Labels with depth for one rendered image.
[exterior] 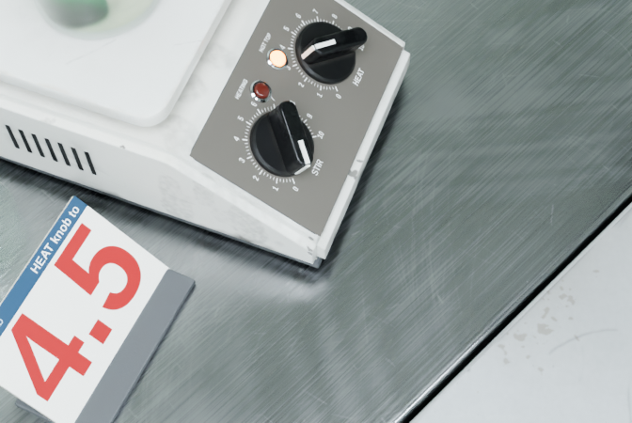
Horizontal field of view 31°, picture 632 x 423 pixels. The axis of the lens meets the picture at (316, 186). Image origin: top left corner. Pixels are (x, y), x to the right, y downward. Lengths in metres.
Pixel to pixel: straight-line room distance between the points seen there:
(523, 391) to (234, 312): 0.14
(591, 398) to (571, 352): 0.02
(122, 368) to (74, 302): 0.04
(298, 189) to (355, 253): 0.05
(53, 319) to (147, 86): 0.11
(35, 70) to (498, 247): 0.23
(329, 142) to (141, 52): 0.10
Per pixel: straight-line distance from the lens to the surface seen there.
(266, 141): 0.53
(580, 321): 0.56
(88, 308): 0.54
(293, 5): 0.57
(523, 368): 0.54
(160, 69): 0.52
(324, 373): 0.54
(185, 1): 0.54
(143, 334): 0.55
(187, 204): 0.54
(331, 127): 0.55
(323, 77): 0.55
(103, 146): 0.53
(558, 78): 0.63
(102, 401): 0.54
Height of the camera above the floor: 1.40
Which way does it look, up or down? 60 degrees down
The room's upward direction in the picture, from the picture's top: 2 degrees counter-clockwise
